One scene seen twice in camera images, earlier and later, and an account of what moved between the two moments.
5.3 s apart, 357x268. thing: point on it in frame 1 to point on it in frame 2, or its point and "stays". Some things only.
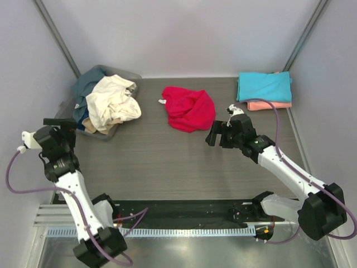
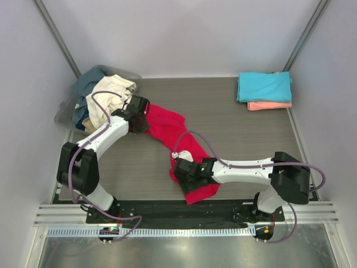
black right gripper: (220, 127) to (186, 186)
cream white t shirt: (109, 101) stays
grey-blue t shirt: (82, 85) stays
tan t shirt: (90, 129) stays
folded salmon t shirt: (263, 105) stays
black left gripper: (68, 128) to (138, 130)
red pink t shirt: (189, 110) to (169, 129)
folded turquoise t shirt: (271, 87) stays
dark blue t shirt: (79, 124) stays
